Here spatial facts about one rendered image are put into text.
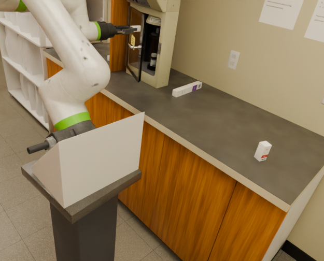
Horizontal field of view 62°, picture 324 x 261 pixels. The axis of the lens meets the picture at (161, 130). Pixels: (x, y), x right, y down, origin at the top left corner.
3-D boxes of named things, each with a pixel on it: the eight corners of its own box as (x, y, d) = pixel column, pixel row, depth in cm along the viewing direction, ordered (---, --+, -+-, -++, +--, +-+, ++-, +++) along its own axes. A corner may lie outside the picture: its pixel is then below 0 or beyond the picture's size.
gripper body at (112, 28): (110, 25, 136) (125, 24, 142) (100, 20, 141) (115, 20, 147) (110, 40, 140) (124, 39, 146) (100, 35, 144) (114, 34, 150)
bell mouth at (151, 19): (159, 19, 184) (160, 11, 181) (178, 25, 174) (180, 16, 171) (139, 20, 172) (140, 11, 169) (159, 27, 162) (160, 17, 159)
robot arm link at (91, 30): (67, 46, 133) (78, 43, 125) (61, 18, 129) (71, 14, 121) (92, 43, 142) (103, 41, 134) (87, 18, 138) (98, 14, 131)
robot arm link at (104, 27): (90, 40, 142) (100, 44, 137) (90, 16, 136) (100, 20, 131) (100, 39, 146) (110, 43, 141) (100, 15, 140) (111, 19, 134)
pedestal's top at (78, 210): (72, 224, 87) (71, 216, 85) (22, 174, 102) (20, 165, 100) (141, 178, 109) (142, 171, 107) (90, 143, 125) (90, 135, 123)
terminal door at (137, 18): (126, 66, 192) (130, 5, 172) (139, 83, 169) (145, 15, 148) (125, 66, 192) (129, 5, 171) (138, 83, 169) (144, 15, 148)
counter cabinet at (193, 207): (110, 125, 309) (113, 46, 262) (279, 250, 196) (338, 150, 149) (54, 144, 266) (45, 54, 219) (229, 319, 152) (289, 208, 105)
